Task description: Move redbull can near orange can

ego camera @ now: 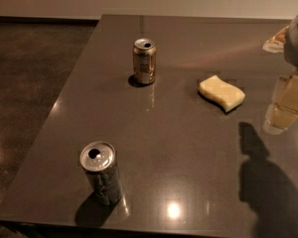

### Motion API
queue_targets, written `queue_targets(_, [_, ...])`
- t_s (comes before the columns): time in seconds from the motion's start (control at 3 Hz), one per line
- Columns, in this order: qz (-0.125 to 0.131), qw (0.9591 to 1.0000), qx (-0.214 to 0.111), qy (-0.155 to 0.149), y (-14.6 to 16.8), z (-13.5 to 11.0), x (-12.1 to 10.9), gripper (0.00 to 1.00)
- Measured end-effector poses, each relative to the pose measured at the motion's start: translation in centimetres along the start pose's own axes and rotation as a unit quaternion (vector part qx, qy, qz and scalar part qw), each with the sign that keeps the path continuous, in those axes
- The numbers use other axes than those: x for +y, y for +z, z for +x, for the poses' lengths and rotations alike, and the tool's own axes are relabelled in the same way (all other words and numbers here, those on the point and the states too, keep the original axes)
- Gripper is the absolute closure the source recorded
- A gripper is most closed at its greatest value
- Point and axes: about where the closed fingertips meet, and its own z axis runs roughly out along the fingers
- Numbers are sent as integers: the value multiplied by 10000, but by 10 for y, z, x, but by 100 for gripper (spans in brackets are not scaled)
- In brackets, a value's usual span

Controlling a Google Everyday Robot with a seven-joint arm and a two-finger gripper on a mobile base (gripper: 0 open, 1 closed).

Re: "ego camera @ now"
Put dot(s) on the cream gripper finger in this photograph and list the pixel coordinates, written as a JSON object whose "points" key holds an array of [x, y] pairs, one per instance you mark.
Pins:
{"points": [[276, 43], [282, 113]]}

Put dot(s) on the silver redbull can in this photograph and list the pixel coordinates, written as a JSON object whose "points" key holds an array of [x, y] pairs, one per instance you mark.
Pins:
{"points": [[99, 162]]}

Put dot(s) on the orange soda can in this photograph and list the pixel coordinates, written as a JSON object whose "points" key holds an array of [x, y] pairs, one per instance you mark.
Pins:
{"points": [[144, 61]]}

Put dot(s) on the yellow sponge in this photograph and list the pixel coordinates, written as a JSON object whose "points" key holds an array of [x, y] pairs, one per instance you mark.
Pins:
{"points": [[222, 93]]}

